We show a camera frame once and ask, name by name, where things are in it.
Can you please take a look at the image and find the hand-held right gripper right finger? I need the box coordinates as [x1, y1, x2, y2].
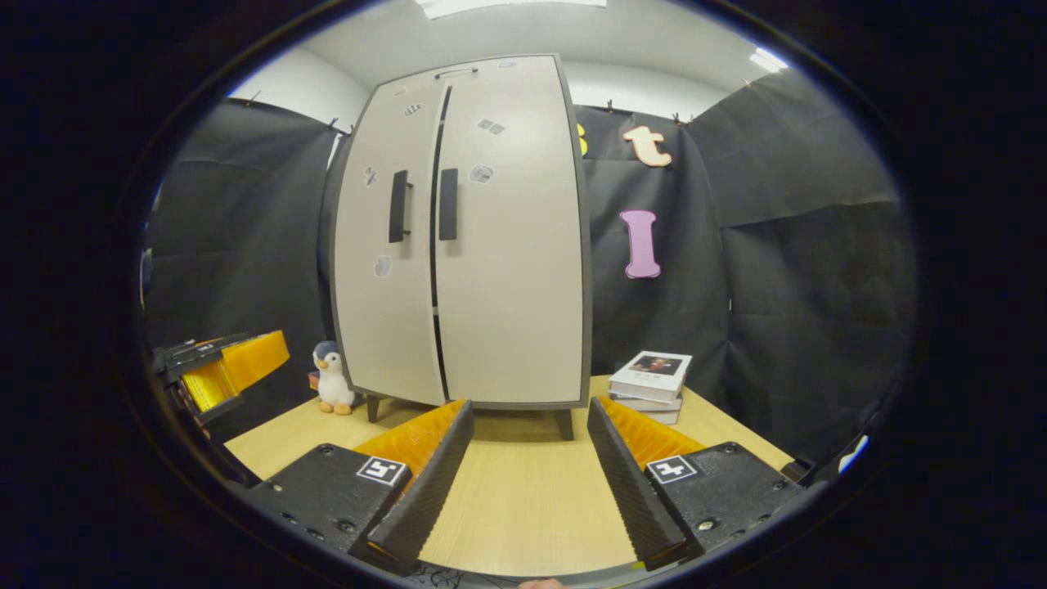
[586, 395, 808, 573]

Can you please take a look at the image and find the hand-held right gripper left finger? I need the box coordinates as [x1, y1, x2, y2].
[244, 398, 476, 576]

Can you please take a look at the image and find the white cabinet door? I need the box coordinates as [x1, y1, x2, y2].
[331, 82, 447, 407]
[432, 78, 591, 407]

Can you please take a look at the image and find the white and grey shoe cabinet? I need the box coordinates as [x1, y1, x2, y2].
[327, 53, 594, 441]

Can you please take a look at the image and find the penguin plush toy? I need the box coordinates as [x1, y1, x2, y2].
[312, 340, 357, 416]

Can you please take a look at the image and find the black door handle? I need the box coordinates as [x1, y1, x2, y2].
[389, 170, 414, 244]
[438, 168, 459, 241]

